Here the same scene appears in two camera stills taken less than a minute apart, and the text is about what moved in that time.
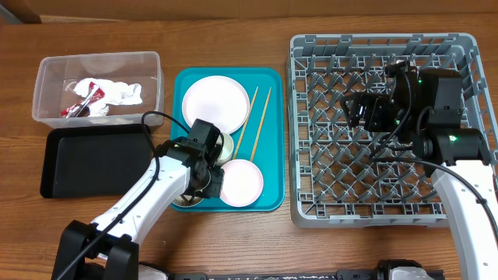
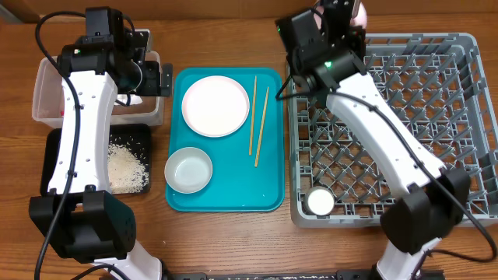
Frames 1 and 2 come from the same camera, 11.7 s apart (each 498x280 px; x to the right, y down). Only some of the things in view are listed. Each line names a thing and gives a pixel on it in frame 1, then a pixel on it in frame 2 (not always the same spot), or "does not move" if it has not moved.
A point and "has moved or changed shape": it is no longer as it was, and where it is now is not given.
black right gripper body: (385, 118) → (353, 38)
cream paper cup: (226, 152) → (319, 200)
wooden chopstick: (246, 121) → (253, 117)
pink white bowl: (242, 183) → (359, 19)
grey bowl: (180, 201) has moved or changed shape
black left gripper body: (210, 184) → (149, 84)
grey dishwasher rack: (341, 176) does not move
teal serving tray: (260, 140) does not move
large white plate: (218, 99) does not move
